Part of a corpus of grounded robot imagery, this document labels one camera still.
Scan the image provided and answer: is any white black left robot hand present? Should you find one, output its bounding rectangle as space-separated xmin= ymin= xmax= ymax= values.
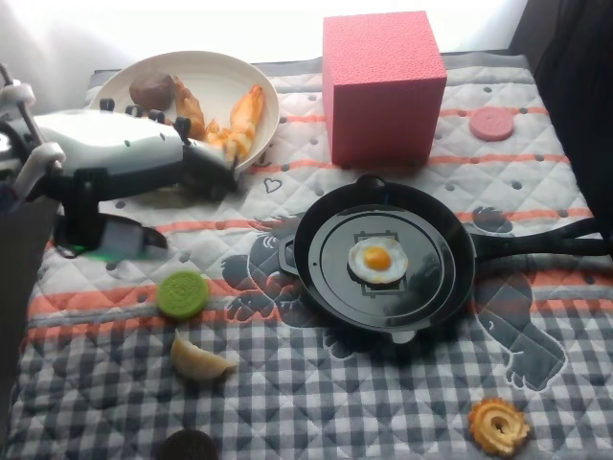
xmin=33 ymin=97 xmax=241 ymax=264

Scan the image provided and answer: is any black frying pan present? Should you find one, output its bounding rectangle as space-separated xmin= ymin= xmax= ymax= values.
xmin=277 ymin=172 xmax=613 ymax=346

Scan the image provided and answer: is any red cube box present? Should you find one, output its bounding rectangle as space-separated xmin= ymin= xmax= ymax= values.
xmin=321 ymin=10 xmax=448 ymax=170

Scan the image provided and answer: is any brown toy bun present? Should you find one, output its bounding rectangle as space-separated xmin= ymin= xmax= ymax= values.
xmin=128 ymin=71 xmax=176 ymax=109

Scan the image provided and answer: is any brown toy fried wonton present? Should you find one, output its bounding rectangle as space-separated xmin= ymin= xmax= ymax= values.
xmin=171 ymin=75 xmax=207 ymax=140

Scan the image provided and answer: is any white round plate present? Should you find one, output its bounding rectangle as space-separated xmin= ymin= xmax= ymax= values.
xmin=90 ymin=50 xmax=282 ymax=173

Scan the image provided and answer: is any orange toy fried shrimp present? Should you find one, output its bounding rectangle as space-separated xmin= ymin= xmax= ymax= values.
xmin=205 ymin=84 xmax=266 ymax=162

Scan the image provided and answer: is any green sandwich cookie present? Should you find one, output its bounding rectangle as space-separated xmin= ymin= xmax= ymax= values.
xmin=157 ymin=270 xmax=210 ymax=320

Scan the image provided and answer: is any pale toy dumpling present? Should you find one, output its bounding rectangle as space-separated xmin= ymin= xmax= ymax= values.
xmin=170 ymin=329 xmax=238 ymax=382

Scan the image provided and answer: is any toy fried egg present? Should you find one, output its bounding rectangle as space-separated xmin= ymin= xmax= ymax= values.
xmin=347 ymin=238 xmax=410 ymax=285

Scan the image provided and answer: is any brown sandwich cookie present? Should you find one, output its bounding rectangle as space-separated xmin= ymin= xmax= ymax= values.
xmin=162 ymin=428 xmax=222 ymax=460

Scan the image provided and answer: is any grey quilt with bear print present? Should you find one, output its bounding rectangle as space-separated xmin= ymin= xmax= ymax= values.
xmin=9 ymin=52 xmax=613 ymax=460

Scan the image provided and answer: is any pink sandwich cookie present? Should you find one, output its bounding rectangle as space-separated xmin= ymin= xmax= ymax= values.
xmin=468 ymin=105 xmax=512 ymax=143

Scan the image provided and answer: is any black curtain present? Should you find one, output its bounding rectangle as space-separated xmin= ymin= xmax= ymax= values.
xmin=507 ymin=0 xmax=613 ymax=231

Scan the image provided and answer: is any yellow swirl butter cookie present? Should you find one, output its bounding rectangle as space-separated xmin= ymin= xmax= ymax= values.
xmin=467 ymin=398 xmax=532 ymax=455

